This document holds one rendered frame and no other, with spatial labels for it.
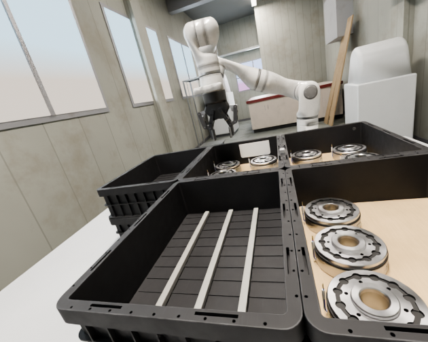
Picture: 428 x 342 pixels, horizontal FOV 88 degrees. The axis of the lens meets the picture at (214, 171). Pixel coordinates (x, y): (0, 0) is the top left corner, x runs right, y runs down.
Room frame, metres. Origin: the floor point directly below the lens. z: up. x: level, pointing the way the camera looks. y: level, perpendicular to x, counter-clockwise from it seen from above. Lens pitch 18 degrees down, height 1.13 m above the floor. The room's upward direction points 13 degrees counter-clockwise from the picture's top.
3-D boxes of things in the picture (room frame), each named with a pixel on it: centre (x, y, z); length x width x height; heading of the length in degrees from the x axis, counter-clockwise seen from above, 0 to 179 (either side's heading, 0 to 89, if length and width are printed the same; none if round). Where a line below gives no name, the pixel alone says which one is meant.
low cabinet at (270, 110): (6.37, -2.50, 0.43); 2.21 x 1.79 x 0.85; 73
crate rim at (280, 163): (0.75, -0.09, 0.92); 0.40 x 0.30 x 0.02; 162
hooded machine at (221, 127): (6.82, -0.63, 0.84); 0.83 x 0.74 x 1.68; 163
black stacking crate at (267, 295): (0.37, 0.03, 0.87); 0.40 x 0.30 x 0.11; 162
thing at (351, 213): (0.40, -0.22, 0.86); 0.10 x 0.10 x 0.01
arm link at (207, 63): (0.76, -0.05, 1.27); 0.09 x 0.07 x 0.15; 82
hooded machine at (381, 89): (2.95, -2.30, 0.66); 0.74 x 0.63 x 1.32; 163
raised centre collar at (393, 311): (0.19, -0.15, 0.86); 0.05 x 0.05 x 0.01
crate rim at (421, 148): (0.65, -0.38, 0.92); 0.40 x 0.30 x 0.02; 162
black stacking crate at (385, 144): (0.65, -0.38, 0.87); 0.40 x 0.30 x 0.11; 162
